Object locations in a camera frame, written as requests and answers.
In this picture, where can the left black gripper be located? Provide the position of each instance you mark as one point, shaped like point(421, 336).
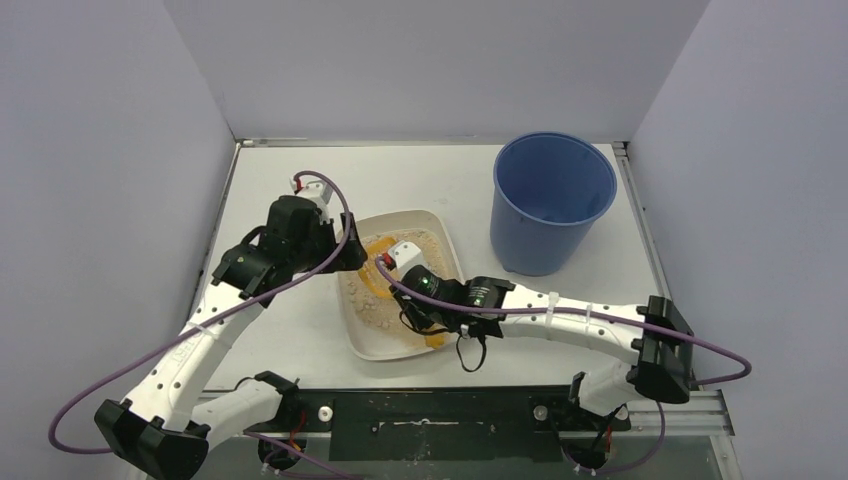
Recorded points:
point(345, 240)

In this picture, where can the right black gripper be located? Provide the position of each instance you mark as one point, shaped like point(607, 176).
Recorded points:
point(411, 304)

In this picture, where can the white litter box tray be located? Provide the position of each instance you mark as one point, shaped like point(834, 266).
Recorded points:
point(371, 345)

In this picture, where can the blue plastic bucket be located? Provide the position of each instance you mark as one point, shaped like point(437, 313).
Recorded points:
point(549, 190)

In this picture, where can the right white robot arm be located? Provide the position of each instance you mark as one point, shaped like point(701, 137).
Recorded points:
point(650, 359)

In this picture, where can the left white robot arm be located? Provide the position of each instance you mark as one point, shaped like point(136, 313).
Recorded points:
point(160, 427)

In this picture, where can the beige cat litter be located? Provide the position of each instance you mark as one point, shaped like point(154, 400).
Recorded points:
point(383, 314)

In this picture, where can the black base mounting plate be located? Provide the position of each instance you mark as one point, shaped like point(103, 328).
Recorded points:
point(471, 424)

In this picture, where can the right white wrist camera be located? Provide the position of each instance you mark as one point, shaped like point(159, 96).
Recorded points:
point(401, 257)

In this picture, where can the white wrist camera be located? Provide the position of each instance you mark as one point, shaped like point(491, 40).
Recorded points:
point(316, 191)
point(401, 257)

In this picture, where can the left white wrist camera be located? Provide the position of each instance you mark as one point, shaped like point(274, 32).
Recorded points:
point(316, 191)

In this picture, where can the aluminium table frame rail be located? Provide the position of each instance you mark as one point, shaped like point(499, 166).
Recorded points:
point(706, 414)

